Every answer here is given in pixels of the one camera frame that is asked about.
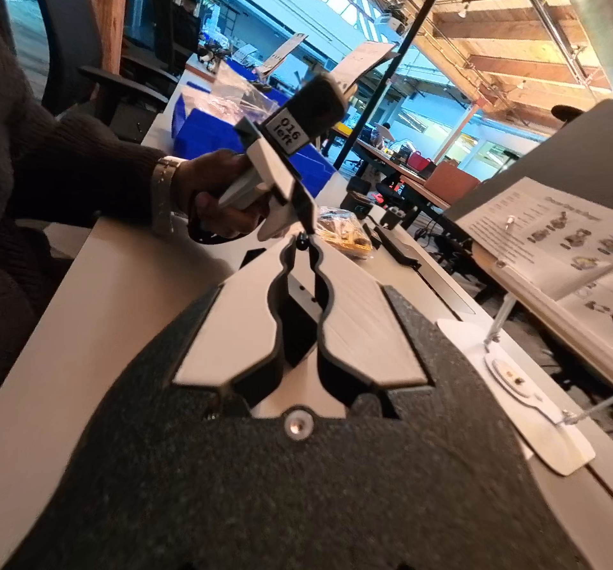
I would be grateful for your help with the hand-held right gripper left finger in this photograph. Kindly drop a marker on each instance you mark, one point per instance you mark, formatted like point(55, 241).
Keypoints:
point(230, 335)

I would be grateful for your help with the grey document stand panel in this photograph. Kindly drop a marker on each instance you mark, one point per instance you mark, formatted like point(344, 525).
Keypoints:
point(550, 158)

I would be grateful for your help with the black slanted pole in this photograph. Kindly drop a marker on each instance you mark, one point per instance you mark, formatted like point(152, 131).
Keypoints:
point(397, 62)

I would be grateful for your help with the silver wrist watch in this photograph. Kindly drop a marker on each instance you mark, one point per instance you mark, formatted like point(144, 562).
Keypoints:
point(165, 182)

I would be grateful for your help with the person's left forearm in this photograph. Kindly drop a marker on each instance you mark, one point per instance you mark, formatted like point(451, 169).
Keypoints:
point(86, 172)

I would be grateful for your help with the wooden work table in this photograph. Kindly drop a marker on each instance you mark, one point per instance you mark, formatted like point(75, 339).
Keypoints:
point(383, 158)

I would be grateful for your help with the small black bracket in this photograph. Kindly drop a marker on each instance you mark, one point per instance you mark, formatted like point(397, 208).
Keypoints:
point(391, 217)

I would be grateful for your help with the white metal bracket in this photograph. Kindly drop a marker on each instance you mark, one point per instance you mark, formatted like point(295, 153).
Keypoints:
point(299, 292)

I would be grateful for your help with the small black box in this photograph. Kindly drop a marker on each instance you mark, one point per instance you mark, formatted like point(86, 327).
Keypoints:
point(357, 196)

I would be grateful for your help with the brown cardboard box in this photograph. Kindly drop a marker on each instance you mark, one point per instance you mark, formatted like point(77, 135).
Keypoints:
point(452, 184)

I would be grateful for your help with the cardboard sign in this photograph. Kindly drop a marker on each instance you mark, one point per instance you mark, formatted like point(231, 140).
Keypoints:
point(282, 52)
point(364, 62)

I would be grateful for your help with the black bolt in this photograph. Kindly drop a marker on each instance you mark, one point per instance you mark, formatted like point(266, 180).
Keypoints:
point(302, 242)

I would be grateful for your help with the person's left hand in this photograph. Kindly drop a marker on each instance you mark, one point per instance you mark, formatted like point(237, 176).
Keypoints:
point(206, 182)

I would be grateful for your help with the white stand base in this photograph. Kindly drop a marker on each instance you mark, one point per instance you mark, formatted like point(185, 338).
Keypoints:
point(522, 388)

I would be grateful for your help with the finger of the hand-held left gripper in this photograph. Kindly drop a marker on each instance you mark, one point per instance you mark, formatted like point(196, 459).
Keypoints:
point(270, 158)
point(280, 220)

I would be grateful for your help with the person's dark sweater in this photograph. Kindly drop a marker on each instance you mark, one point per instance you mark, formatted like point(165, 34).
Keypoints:
point(14, 268)

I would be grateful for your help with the printed instruction sheet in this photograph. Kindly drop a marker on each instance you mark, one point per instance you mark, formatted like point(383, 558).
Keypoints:
point(541, 229)

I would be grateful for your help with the ceiling projector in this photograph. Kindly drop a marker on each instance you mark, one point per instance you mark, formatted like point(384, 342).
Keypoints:
point(395, 22)

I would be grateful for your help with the black office chair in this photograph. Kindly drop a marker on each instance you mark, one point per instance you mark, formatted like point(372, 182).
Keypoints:
point(67, 28)

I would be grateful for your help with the black plastic block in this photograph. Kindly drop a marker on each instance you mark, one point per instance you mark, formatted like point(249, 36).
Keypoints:
point(251, 256)

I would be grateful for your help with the wooden pillar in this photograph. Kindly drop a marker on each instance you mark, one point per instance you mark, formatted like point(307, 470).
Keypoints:
point(108, 4)

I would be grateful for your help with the bag of yellow parts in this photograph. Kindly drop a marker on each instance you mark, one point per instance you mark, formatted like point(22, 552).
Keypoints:
point(342, 233)

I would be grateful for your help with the shiny metal pole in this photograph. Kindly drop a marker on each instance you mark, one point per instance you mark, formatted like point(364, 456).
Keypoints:
point(546, 14)

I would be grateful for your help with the clear plastic bag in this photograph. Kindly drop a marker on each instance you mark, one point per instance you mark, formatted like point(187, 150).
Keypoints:
point(234, 95)

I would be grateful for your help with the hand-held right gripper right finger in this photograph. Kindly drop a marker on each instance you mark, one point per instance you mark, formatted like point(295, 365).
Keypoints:
point(364, 335)

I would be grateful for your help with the long black bar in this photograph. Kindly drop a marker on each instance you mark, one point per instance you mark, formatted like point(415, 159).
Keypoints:
point(397, 249)

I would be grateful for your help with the red box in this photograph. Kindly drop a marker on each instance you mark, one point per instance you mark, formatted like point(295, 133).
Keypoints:
point(421, 163)

